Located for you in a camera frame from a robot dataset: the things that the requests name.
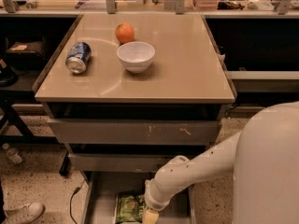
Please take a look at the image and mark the open grey bottom drawer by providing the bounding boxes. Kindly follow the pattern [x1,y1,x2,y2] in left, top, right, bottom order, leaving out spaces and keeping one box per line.
[81,172,196,224]

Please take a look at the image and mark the black side table frame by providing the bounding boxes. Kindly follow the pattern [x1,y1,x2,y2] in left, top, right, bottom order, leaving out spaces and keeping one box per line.
[0,93,72,177]

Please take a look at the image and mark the grey top drawer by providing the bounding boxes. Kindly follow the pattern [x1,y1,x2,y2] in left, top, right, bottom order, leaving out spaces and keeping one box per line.
[48,119,221,146]

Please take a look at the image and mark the white sneaker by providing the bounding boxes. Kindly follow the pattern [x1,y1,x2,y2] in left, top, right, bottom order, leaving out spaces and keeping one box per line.
[1,203,45,224]

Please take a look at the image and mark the green jalapeno chip bag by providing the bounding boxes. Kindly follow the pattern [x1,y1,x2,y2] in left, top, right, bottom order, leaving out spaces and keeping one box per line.
[115,194,146,224]

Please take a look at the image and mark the grey middle drawer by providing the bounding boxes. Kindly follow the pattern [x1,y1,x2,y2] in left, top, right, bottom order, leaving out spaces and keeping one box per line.
[69,154,172,173]

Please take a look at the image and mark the orange fruit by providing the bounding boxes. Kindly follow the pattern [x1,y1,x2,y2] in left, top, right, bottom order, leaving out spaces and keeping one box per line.
[115,22,135,44]

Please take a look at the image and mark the grey drawer cabinet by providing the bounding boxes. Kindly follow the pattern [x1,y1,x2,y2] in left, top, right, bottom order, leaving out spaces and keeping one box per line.
[32,13,237,224]

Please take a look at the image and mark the black floor cable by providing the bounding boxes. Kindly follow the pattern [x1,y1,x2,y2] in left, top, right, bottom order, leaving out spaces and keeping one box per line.
[68,180,86,224]

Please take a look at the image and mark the clear plastic bottle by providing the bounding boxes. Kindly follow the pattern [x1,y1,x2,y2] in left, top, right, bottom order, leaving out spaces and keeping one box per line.
[2,143,22,164]

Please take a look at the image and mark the blue soda can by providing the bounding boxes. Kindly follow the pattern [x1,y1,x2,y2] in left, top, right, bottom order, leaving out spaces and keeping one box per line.
[65,42,92,74]

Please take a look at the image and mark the white ceramic bowl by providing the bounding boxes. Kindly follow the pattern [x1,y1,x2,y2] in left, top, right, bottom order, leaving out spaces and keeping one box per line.
[116,41,155,74]

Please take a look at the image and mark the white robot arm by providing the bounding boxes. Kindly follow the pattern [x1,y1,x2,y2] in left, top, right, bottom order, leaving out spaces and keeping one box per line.
[145,102,299,224]

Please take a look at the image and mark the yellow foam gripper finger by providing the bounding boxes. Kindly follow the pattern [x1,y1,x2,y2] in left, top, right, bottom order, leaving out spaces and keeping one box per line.
[142,209,159,224]

